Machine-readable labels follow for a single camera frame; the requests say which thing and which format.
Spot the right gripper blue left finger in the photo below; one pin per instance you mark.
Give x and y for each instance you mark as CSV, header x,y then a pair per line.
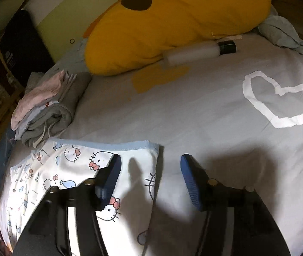
x,y
106,180

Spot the grey folded drawstring pants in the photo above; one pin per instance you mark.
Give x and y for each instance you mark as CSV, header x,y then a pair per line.
x,y
56,118

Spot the pink folded garment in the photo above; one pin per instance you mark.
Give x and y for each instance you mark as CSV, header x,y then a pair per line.
x,y
40,94

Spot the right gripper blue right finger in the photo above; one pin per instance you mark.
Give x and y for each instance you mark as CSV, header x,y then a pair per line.
x,y
196,181

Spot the light blue folded garment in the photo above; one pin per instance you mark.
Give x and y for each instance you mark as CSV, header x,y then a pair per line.
x,y
30,115

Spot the crumpled grey-green cloth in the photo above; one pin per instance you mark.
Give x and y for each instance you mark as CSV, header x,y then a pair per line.
x,y
280,32

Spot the white cartoon cat print pants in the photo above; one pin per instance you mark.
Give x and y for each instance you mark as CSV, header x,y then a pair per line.
x,y
65,164

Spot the grey bedsheet with heart print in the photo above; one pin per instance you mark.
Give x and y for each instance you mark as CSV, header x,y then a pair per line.
x,y
239,115

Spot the yellow bread-shaped plush pillow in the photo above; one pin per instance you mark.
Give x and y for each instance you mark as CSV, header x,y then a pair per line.
x,y
131,34

